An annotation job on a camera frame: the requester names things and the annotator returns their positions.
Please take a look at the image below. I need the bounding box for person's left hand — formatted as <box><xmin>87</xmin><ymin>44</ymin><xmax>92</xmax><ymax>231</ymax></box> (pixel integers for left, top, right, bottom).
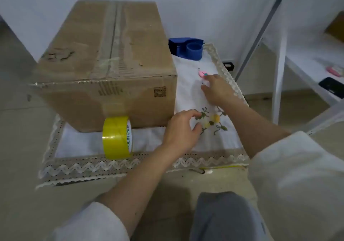
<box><xmin>161</xmin><ymin>109</ymin><xmax>202</xmax><ymax>158</ymax></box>

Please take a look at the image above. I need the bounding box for person's right hand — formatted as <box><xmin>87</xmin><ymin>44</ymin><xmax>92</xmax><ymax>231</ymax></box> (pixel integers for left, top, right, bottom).
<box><xmin>200</xmin><ymin>74</ymin><xmax>241</xmax><ymax>107</ymax></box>

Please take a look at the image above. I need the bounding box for yellow tape roll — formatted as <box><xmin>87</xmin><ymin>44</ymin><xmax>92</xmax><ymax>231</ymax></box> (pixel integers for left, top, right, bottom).
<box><xmin>102</xmin><ymin>116</ymin><xmax>134</xmax><ymax>160</ymax></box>

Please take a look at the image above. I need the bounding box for brown cardboard box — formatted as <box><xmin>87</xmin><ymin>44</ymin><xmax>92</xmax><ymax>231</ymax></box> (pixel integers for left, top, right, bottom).
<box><xmin>31</xmin><ymin>0</ymin><xmax>178</xmax><ymax>133</ymax></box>

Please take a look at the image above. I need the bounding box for person's right forearm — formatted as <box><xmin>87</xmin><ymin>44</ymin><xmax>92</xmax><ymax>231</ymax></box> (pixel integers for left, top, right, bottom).
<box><xmin>220</xmin><ymin>98</ymin><xmax>292</xmax><ymax>159</ymax></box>

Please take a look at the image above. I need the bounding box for person's left forearm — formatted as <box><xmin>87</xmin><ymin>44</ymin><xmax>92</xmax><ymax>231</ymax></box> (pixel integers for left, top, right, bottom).
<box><xmin>95</xmin><ymin>145</ymin><xmax>188</xmax><ymax>237</ymax></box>

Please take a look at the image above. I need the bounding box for blue tape dispenser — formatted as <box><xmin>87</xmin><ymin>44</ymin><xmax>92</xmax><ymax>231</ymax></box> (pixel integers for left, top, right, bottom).
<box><xmin>168</xmin><ymin>37</ymin><xmax>205</xmax><ymax>61</ymax></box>

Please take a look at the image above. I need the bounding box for person's right trouser leg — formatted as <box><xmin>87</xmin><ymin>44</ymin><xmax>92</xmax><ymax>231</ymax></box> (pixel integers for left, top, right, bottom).
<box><xmin>189</xmin><ymin>192</ymin><xmax>269</xmax><ymax>241</ymax></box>

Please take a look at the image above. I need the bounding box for person's left white sleeve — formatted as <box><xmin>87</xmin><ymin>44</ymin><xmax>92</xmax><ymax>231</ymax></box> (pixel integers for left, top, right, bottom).
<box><xmin>44</xmin><ymin>201</ymin><xmax>131</xmax><ymax>241</ymax></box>

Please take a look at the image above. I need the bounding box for person's white sleeve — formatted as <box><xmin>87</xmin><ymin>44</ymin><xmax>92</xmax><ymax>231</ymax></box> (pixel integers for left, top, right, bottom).
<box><xmin>44</xmin><ymin>201</ymin><xmax>131</xmax><ymax>241</ymax></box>
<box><xmin>247</xmin><ymin>130</ymin><xmax>344</xmax><ymax>241</ymax></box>

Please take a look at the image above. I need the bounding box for person's right white sleeve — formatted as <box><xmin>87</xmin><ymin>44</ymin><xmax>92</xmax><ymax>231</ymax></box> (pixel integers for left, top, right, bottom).
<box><xmin>247</xmin><ymin>130</ymin><xmax>344</xmax><ymax>241</ymax></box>

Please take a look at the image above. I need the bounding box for white lace-trimmed tablecloth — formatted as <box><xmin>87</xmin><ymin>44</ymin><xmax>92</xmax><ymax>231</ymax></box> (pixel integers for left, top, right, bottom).
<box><xmin>35</xmin><ymin>43</ymin><xmax>250</xmax><ymax>190</ymax></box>

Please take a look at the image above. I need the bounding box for white metal shelf rack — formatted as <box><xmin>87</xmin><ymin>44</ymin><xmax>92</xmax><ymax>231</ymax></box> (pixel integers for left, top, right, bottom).
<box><xmin>234</xmin><ymin>0</ymin><xmax>344</xmax><ymax>137</ymax></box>

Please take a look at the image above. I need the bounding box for black phone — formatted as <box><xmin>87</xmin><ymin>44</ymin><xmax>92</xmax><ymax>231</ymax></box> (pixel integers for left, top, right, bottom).
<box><xmin>318</xmin><ymin>77</ymin><xmax>344</xmax><ymax>99</ymax></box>

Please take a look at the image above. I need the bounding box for pink flat object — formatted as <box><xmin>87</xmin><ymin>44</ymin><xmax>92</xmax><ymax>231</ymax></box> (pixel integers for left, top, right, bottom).
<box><xmin>326</xmin><ymin>66</ymin><xmax>344</xmax><ymax>77</ymax></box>

